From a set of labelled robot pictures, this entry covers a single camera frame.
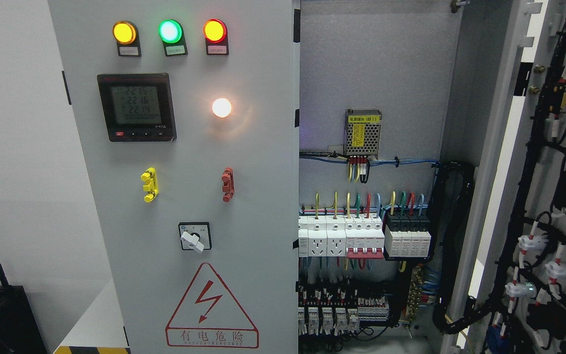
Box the grey cabinet door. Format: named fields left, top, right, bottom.
left=433, top=0, right=566, bottom=354
left=49, top=0, right=300, bottom=354

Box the white glowing pilot lamp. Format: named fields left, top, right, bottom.
left=211, top=98, right=233, bottom=118

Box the metal mesh power supply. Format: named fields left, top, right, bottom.
left=343, top=109, right=382, bottom=156

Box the red lever circuit breaker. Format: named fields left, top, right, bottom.
left=344, top=217, right=385, bottom=259

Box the black relay terminal row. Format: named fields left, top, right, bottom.
left=296, top=278, right=391, bottom=337

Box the black white surge protector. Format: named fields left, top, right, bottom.
left=384, top=212, right=431, bottom=259

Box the red electric hazard warning sticker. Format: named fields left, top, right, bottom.
left=165, top=263, right=260, bottom=348

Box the red indicator lamp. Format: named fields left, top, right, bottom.
left=203, top=18, right=229, bottom=56

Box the black digital power meter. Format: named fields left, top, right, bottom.
left=97, top=73, right=176, bottom=143

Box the brass ground terminal bar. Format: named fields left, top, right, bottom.
left=404, top=265, right=424, bottom=325

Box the green indicator lamp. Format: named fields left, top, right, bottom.
left=158, top=19, right=187, bottom=57

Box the yellow indicator lamp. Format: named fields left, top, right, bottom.
left=112, top=21, right=141, bottom=58

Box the black box at lower left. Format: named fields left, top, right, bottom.
left=0, top=264, right=47, bottom=354

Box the red terminal post block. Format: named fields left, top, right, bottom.
left=222, top=167, right=234, bottom=203

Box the white DIN rail socket row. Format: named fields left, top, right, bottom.
left=297, top=215, right=346, bottom=257

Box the yellow terminal post block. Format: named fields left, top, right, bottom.
left=140, top=167, right=159, bottom=203

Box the black wrapped right cable harness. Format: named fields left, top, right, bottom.
left=430, top=160, right=495, bottom=335

